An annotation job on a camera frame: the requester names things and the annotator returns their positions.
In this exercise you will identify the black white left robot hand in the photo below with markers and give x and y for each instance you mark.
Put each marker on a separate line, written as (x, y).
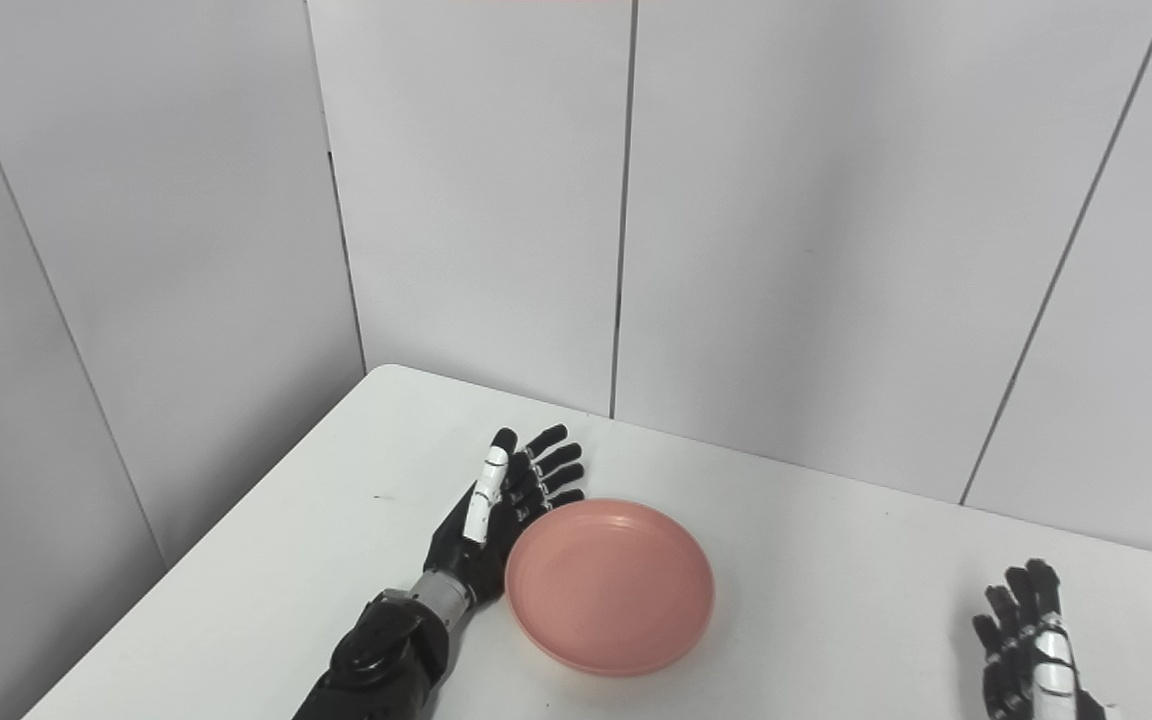
(461, 555)

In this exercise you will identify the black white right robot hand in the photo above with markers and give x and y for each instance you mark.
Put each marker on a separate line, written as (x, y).
(1011, 660)

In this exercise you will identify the pink round plate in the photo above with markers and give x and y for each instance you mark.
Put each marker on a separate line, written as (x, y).
(611, 585)

